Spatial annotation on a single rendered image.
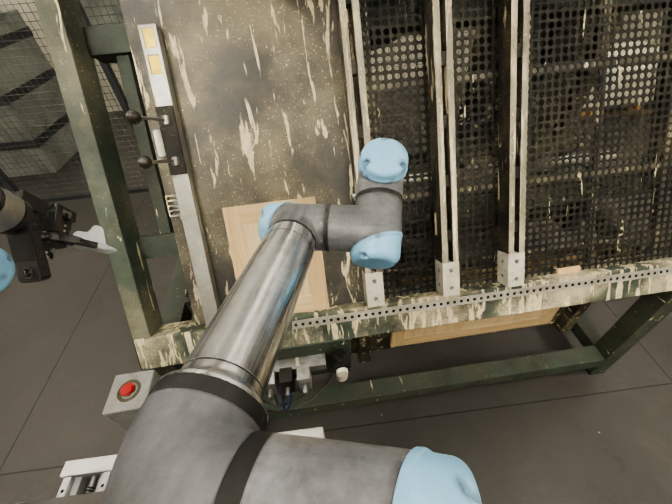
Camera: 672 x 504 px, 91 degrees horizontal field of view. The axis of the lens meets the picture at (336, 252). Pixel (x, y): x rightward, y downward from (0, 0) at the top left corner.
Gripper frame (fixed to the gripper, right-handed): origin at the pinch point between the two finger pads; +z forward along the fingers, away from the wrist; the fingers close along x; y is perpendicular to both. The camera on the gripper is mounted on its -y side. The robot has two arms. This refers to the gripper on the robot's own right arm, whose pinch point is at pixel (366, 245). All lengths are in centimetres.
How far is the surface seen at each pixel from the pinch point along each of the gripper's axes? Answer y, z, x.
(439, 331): -18, 101, -45
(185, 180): 33, 15, 52
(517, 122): 41, 12, -57
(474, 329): -19, 104, -65
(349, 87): 51, 1, -2
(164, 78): 59, -1, 52
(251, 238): 16.7, 28.4, 34.8
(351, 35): 66, -3, -5
